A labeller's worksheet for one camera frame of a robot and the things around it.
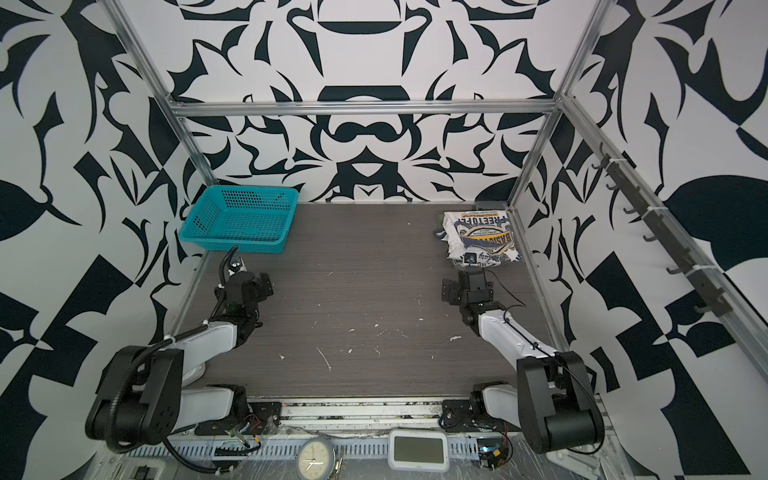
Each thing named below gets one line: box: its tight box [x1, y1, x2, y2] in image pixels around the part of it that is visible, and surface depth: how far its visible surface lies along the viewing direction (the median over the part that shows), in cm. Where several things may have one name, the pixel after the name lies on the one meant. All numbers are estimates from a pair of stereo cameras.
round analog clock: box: [296, 436, 334, 480], surface depth 67 cm
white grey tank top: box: [435, 211, 523, 267], surface depth 107 cm
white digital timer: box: [388, 429, 450, 473], surface depth 69 cm
